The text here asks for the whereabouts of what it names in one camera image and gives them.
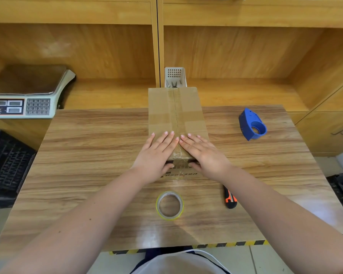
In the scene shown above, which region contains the person's left hand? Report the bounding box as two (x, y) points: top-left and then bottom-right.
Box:
(131, 131), (180, 186)

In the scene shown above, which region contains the person's right hand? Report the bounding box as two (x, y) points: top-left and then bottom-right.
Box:
(179, 133), (234, 182)

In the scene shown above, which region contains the taped cardboard box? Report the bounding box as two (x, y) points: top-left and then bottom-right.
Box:
(148, 87), (210, 181)

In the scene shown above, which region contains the person's left forearm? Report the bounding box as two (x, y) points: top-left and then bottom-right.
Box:
(0, 167), (149, 274)

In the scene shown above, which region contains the person's right forearm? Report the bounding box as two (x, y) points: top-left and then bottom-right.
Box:
(214, 165), (343, 274)

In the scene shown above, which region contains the clear tape roll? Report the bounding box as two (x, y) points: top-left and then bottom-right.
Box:
(156, 191), (184, 221)

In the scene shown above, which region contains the orange and black utility knife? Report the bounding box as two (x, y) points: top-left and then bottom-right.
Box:
(224, 185), (238, 209)

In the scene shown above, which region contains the blue tape dispenser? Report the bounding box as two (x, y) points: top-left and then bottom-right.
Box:
(238, 108), (267, 141)

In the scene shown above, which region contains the white perforated plastic basket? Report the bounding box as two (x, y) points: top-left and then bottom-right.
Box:
(164, 67), (188, 88)

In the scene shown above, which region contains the yellow and black hazard tape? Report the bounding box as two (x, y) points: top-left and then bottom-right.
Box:
(109, 240), (270, 256)

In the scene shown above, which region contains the wooden shelf unit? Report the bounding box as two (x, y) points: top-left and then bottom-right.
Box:
(0, 0), (343, 151)

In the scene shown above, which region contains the person's white shirt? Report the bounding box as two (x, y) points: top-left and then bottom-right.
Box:
(129, 246), (232, 274)

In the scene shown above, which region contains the grey digital scale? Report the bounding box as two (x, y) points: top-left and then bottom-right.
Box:
(0, 64), (76, 119)

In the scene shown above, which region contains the wooden cabinet with handle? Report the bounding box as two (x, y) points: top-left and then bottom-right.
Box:
(286, 80), (343, 157)

